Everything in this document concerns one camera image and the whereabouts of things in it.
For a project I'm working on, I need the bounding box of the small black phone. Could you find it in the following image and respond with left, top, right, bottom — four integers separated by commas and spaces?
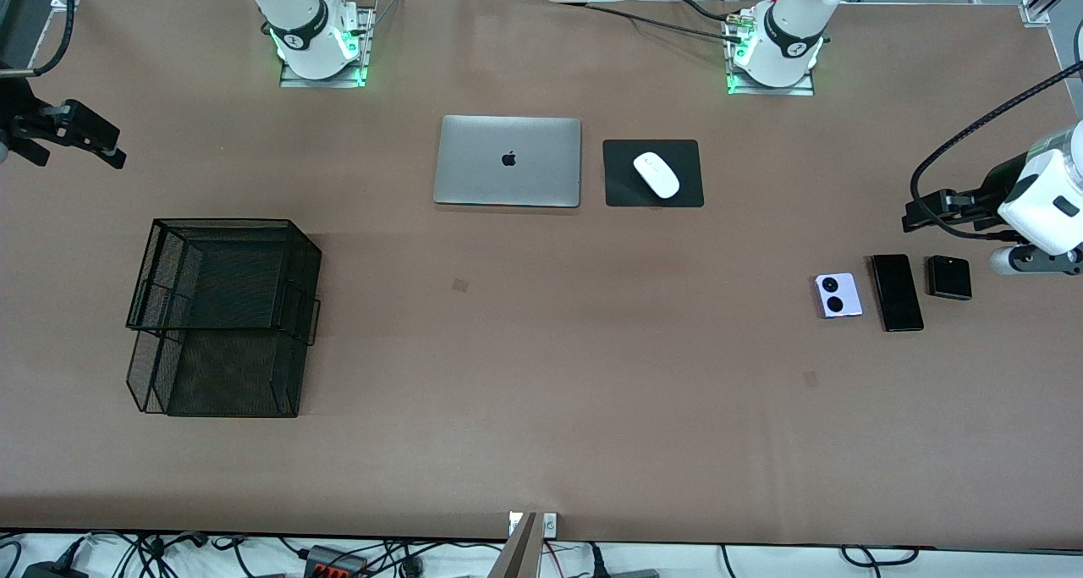
926, 255, 973, 301

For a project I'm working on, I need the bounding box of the long black phone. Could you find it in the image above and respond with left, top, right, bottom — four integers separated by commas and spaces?
870, 254, 926, 333

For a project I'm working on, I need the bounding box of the lilac flip phone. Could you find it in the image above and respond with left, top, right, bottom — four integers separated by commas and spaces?
814, 272, 865, 320

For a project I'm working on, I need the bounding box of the black mesh desk tray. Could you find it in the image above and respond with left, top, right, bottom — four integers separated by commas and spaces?
125, 217, 323, 419

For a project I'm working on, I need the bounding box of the white computer mouse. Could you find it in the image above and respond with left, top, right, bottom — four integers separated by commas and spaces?
633, 151, 681, 200

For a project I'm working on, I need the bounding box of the black mouse pad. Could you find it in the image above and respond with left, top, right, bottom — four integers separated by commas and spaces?
602, 139, 705, 209

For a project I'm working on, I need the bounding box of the silver closed laptop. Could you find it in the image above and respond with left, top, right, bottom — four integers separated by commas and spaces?
433, 115, 583, 209

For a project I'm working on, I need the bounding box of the black orange power strip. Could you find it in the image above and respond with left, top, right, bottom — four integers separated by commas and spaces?
303, 544, 369, 578

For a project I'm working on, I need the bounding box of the black plug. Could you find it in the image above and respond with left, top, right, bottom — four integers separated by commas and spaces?
584, 542, 661, 578

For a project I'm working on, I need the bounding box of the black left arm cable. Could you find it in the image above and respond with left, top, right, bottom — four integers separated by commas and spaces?
910, 62, 1083, 242

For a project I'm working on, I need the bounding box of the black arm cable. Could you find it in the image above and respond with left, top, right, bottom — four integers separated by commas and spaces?
0, 0, 79, 78
910, 62, 1083, 242

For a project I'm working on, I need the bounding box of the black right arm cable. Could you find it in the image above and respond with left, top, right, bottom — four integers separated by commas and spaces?
0, 0, 79, 78

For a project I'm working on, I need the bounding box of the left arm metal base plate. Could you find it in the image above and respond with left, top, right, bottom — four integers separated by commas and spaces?
726, 7, 816, 96

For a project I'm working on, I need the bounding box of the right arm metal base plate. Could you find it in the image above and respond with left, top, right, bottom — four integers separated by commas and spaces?
279, 3, 375, 89

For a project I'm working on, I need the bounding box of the thick black table cable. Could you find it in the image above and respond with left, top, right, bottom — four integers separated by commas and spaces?
671, 0, 739, 24

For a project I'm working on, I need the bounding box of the thin black table cable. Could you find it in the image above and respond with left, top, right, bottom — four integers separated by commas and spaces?
548, 0, 745, 44

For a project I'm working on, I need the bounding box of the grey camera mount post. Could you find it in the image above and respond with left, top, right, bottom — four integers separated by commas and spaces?
489, 512, 540, 578

